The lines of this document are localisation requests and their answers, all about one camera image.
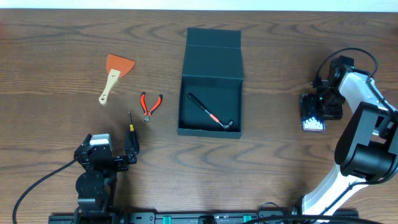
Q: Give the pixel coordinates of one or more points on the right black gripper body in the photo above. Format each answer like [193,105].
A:
[331,104]

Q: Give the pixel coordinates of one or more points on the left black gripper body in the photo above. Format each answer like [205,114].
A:
[109,162]

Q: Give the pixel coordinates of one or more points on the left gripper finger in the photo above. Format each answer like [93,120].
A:
[86,141]
[130,154]

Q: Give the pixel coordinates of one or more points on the black yellow screwdriver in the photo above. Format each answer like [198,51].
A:
[132,126]

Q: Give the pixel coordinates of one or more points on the blue precision screwdriver case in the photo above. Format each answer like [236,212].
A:
[308,113]

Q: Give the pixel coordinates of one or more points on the orange scraper wooden handle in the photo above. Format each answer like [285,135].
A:
[116,67]

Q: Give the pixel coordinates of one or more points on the small hammer orange label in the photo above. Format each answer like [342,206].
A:
[196,101]

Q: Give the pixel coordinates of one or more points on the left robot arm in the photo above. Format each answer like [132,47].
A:
[96,187]

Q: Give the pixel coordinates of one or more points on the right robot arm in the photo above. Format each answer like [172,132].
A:
[366,153]

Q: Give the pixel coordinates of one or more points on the dark green open box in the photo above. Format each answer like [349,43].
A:
[212,71]

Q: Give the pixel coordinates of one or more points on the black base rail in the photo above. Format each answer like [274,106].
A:
[169,218]

